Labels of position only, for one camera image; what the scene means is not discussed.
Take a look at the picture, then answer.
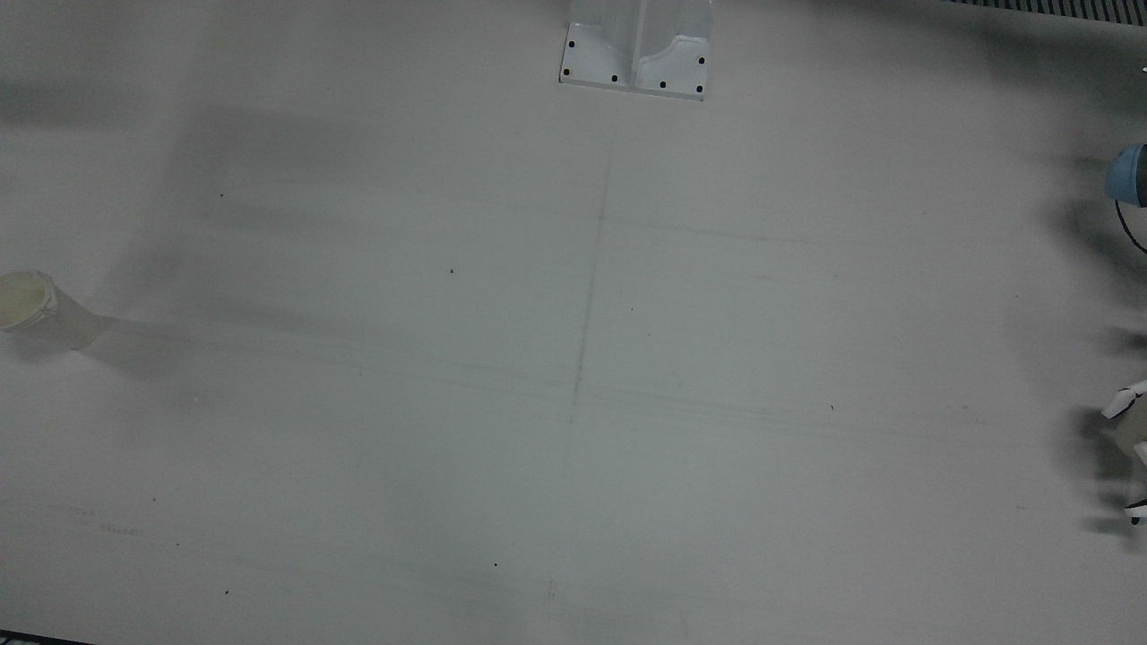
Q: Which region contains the white spouted cup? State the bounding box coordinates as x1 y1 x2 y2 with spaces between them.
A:
0 270 106 351

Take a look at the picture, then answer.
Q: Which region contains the ribbed metal panel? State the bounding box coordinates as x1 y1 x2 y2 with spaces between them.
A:
939 0 1147 22

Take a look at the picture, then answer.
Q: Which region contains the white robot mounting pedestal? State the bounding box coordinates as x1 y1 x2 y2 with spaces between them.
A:
558 0 715 101

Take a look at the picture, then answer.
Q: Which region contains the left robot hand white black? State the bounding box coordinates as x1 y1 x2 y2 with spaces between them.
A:
1100 380 1147 528

